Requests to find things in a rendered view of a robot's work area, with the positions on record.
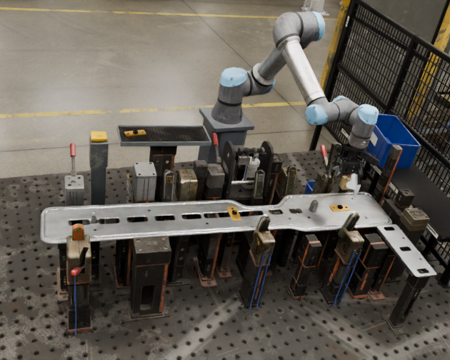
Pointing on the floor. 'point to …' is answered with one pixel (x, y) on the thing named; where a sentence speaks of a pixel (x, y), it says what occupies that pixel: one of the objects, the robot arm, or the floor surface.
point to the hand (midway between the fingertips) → (347, 186)
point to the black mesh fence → (430, 251)
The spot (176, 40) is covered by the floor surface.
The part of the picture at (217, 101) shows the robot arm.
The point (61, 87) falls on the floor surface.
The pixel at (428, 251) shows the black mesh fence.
